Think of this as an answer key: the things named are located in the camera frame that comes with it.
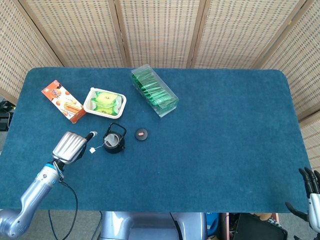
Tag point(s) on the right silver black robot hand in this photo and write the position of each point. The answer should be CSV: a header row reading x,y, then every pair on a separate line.
x,y
315,208

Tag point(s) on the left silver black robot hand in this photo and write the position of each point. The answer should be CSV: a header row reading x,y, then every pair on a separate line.
x,y
68,147

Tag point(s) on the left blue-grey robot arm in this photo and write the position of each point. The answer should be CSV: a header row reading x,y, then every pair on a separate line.
x,y
35,195

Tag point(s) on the black cast iron teapot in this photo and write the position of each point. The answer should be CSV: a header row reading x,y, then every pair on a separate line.
x,y
115,149

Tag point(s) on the black teapot lid orange knob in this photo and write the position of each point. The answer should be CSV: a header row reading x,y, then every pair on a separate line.
x,y
142,134

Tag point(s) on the white plastic tray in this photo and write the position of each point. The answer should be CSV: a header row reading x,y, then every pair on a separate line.
x,y
87,106

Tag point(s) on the orange snack box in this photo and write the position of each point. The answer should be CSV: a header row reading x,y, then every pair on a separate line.
x,y
62,100

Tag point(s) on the green snack packet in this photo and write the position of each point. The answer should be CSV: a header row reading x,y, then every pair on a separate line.
x,y
106,97
107,109

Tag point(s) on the black case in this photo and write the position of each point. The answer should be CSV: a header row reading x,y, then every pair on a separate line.
x,y
260,228

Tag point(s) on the blue container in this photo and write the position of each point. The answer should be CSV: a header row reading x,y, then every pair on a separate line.
x,y
213,223

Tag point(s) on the clear box of green sachets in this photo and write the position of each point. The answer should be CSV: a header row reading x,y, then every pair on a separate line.
x,y
156,92

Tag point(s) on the blue-grey robot torso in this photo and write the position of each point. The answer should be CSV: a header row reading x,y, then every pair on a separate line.
x,y
150,226

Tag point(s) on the blue table cloth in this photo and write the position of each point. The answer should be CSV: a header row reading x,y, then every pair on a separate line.
x,y
200,162

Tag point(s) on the woven bamboo folding screen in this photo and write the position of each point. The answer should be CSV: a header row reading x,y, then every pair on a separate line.
x,y
160,32

